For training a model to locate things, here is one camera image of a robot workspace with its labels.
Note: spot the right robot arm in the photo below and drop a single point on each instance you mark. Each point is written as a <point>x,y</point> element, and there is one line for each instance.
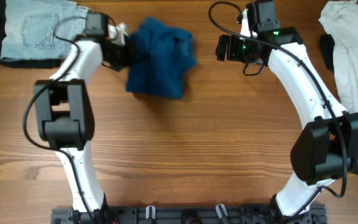
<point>327,148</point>

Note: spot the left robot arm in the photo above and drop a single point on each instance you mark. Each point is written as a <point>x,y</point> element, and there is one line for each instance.
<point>65,118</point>

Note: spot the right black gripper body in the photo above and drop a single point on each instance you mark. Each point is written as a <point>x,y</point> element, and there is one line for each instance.
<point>238,50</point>

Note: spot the dark blue polo shirt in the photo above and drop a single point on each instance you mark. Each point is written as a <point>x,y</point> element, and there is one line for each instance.
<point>163,55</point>

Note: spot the light blue denim shorts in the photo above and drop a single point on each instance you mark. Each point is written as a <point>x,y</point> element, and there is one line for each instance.
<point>31,27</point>

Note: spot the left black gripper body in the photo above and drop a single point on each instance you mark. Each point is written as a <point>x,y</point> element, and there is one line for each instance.
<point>121,55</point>

